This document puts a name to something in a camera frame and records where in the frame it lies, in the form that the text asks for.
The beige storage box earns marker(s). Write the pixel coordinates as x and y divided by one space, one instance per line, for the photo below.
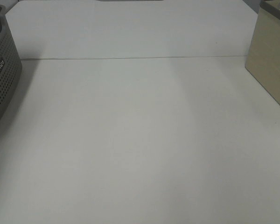
263 60

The grey perforated plastic basket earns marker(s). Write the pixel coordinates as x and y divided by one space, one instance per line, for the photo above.
10 63

